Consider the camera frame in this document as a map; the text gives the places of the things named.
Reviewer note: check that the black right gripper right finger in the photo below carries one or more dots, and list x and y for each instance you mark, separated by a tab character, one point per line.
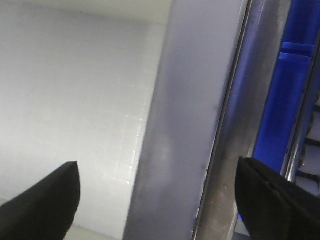
273	208

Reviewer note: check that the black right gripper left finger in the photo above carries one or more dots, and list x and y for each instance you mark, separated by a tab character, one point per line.
45	211

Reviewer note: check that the white plastic tote bin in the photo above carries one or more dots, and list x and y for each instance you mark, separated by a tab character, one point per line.
130	90

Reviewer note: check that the blue bin near right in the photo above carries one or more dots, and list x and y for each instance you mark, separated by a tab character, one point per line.
289	80

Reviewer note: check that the metal shelf divider rail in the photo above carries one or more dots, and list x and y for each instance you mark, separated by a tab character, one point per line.
249	83

